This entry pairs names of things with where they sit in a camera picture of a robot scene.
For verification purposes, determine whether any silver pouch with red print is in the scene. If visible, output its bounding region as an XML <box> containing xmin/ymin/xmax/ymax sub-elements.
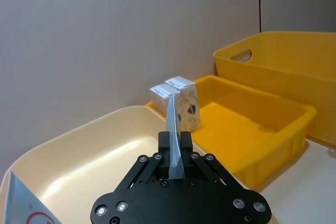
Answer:
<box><xmin>1</xmin><ymin>170</ymin><xmax>64</xmax><ymax>224</ymax></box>

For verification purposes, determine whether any small printed drink carton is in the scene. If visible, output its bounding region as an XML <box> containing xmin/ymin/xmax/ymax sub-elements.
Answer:
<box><xmin>149</xmin><ymin>83</ymin><xmax>182</xmax><ymax>120</ymax></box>
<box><xmin>164</xmin><ymin>76</ymin><xmax>202</xmax><ymax>133</ymax></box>

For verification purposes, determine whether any cream plastic tray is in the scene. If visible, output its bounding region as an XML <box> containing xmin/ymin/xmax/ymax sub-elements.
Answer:
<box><xmin>0</xmin><ymin>105</ymin><xmax>280</xmax><ymax>224</ymax></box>

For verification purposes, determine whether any large yellow bin with handle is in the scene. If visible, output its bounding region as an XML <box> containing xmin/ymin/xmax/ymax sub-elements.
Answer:
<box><xmin>213</xmin><ymin>31</ymin><xmax>336</xmax><ymax>147</ymax></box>

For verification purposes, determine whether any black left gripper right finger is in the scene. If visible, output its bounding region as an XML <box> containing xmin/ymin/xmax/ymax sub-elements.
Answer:
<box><xmin>180</xmin><ymin>131</ymin><xmax>248</xmax><ymax>192</ymax></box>

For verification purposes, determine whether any shallow orange plastic bin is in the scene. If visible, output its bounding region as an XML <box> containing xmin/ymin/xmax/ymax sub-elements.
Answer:
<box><xmin>144</xmin><ymin>74</ymin><xmax>317</xmax><ymax>193</ymax></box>

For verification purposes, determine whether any silver foil pouch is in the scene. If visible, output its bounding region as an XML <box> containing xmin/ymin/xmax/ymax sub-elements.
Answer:
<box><xmin>164</xmin><ymin>94</ymin><xmax>186</xmax><ymax>182</ymax></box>

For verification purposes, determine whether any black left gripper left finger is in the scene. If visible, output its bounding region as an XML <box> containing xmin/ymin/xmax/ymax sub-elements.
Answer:
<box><xmin>114</xmin><ymin>131</ymin><xmax>172</xmax><ymax>193</ymax></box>

